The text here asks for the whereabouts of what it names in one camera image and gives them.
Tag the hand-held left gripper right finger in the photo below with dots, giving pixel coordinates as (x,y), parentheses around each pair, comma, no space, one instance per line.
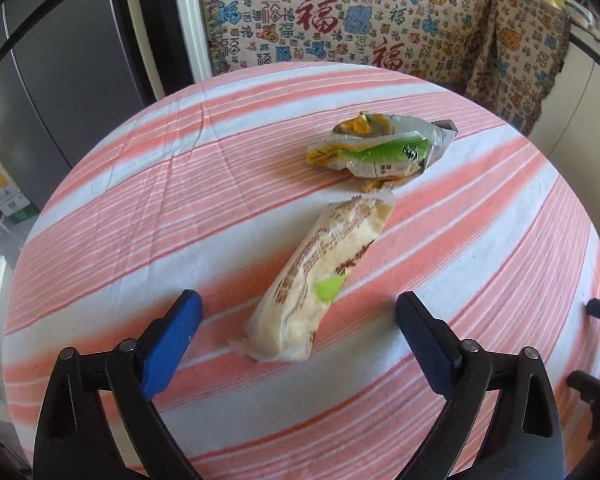
(425,345)

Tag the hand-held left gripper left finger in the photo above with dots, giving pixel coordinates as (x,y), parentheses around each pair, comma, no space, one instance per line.
(172,345)

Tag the cream bread packet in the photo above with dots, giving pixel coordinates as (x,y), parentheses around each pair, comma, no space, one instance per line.
(320,270)

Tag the pink striped tablecloth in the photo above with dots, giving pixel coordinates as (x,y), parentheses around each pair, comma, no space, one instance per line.
(155,210)

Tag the white base cabinet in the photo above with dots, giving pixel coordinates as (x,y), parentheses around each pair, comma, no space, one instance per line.
(580,125)

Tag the green yellow snack packet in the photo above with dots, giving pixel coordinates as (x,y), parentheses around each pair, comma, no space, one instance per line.
(375,152)

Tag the yellow green cardboard box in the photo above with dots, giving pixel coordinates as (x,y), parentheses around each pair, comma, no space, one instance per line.
(2,185)

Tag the black countertop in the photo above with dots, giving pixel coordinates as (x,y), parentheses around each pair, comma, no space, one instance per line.
(597,45)

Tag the printed blanket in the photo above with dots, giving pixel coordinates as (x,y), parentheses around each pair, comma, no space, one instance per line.
(330,25)
(515,60)

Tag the grey refrigerator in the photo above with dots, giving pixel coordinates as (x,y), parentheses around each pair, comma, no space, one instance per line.
(80,60)

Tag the white printed paper bowl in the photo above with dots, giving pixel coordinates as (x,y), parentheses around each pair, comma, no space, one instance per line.
(580,10)

